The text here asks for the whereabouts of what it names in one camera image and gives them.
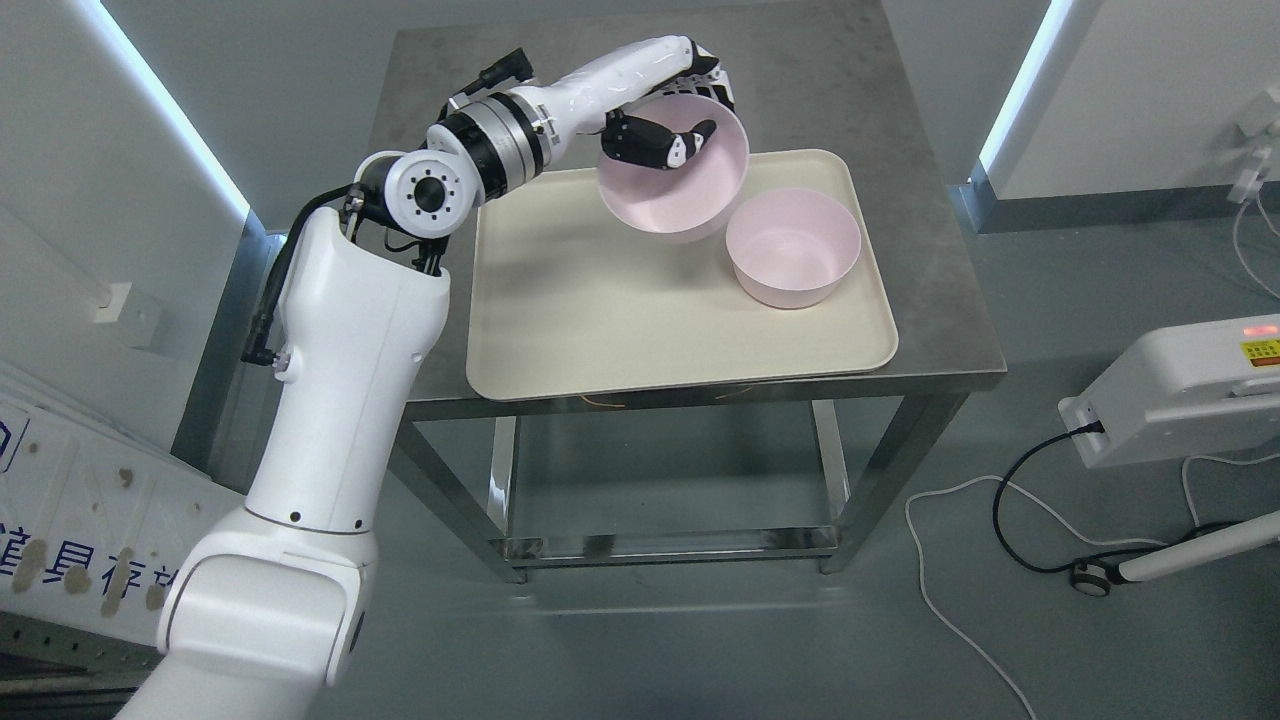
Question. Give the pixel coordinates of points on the white wall socket left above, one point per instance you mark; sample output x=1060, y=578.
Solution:
x=117, y=308

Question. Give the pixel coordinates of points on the pink bowl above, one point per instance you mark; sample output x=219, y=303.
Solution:
x=790, y=248
x=689, y=203

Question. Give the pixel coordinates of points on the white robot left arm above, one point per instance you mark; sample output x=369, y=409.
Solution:
x=268, y=606

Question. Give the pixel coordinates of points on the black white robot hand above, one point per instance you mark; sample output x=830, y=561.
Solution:
x=646, y=143

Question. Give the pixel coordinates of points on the stainless steel table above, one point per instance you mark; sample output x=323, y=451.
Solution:
x=823, y=74

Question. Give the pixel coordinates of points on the white sign board blue characters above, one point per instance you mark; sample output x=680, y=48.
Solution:
x=95, y=526

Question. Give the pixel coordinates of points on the white machine with red light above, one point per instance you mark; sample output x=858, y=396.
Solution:
x=1179, y=391

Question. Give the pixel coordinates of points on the beige plastic tray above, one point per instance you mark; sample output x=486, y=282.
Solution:
x=569, y=302

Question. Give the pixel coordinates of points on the white wall plug right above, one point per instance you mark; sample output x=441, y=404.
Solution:
x=1259, y=125

